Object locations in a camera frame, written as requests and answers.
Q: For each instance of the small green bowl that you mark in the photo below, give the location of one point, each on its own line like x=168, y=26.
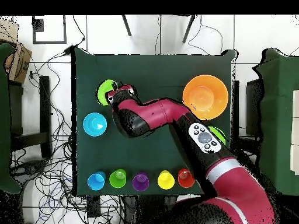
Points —
x=104, y=91

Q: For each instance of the purple cup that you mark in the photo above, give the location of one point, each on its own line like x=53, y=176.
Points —
x=140, y=182

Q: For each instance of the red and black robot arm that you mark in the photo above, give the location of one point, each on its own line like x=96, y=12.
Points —
x=151, y=112

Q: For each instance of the dark green tablecloth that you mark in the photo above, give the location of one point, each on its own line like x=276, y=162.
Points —
x=140, y=70

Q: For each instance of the small cyan bowl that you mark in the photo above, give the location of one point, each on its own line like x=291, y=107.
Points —
x=94, y=124

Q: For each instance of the black stand leg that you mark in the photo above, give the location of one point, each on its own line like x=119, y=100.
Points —
x=189, y=29
x=126, y=25

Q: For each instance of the black power adapter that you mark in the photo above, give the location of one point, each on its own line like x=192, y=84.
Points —
x=68, y=49

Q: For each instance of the large orange bowl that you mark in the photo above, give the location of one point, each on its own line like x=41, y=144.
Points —
x=205, y=96

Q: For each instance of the green cup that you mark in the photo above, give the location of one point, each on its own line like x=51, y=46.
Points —
x=117, y=179

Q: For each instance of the blue cup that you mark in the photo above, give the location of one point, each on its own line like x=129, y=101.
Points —
x=95, y=182

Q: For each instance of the yellow cup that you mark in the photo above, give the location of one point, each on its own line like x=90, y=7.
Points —
x=165, y=180

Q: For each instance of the large green bowl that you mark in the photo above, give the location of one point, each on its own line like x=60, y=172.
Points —
x=219, y=134

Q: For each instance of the red-orange cup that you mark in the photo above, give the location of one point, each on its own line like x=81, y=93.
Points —
x=185, y=179

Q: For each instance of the cardboard box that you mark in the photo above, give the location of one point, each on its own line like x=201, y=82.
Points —
x=18, y=63

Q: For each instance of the black power strip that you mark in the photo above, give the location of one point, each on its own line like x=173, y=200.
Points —
x=94, y=206

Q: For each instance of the grey base with black knob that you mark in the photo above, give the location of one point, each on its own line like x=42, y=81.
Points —
x=30, y=168

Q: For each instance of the green-clothed side table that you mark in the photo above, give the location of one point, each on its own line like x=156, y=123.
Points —
x=278, y=116
x=4, y=116

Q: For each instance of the white boxes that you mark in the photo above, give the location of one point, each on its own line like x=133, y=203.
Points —
x=295, y=130

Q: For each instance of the black square floor frame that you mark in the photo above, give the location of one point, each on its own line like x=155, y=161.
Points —
x=49, y=42

